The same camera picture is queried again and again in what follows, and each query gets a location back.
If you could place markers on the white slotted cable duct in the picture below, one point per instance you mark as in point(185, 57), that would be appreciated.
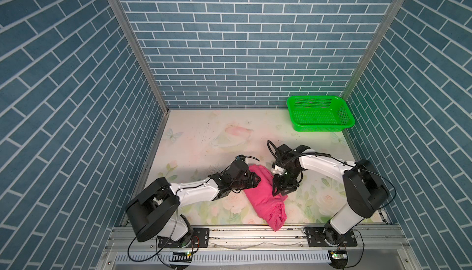
point(228, 258)

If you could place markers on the green plastic basket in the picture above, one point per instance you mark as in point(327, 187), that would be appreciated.
point(319, 114)

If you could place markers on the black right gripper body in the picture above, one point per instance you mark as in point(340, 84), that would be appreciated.
point(286, 179)

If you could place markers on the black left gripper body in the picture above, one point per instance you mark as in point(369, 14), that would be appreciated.
point(245, 182)

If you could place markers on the aluminium right corner post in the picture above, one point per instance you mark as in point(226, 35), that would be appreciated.
point(371, 48)

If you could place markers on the floral table mat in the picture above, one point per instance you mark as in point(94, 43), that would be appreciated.
point(198, 143)

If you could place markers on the aluminium front rail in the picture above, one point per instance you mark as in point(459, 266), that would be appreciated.
point(370, 236)

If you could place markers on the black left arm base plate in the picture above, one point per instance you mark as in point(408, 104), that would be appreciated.
point(198, 239)

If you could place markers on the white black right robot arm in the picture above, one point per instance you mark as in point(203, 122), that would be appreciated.
point(365, 191)

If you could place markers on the pink long pants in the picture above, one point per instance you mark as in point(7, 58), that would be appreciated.
point(268, 207)

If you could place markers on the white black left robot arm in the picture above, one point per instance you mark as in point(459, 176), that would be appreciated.
point(153, 213)

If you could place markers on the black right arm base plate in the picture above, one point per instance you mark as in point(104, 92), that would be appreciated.
point(325, 237)

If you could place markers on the aluminium left corner post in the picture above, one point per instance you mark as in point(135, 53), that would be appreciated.
point(124, 24)

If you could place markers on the aluminium corner post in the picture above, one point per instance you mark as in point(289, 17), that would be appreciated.
point(371, 48)
point(124, 24)

